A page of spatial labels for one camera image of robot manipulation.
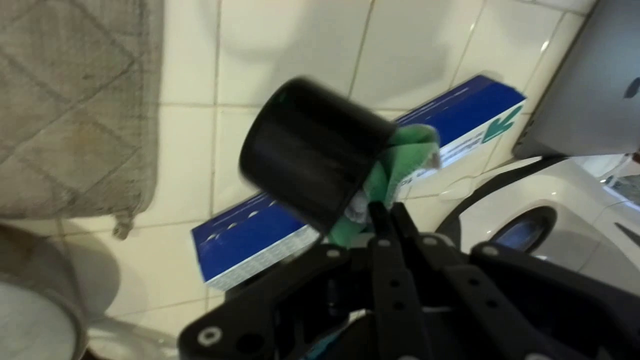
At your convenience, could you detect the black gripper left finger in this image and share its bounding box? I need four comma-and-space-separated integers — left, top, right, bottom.
178, 199, 430, 360

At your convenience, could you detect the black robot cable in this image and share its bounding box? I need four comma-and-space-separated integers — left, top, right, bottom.
435, 154, 567, 248

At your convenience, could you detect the grey quilted pot holder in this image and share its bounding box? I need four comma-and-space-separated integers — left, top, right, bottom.
0, 0, 165, 240

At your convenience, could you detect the small black pot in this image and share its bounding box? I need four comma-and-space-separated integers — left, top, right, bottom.
237, 74, 396, 236

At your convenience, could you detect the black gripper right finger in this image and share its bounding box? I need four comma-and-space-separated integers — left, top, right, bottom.
389, 203, 640, 360

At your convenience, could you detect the blue cardboard box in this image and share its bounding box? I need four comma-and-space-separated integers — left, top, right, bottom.
189, 74, 527, 295

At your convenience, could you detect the green and white towel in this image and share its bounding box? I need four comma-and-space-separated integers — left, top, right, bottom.
328, 123, 443, 250

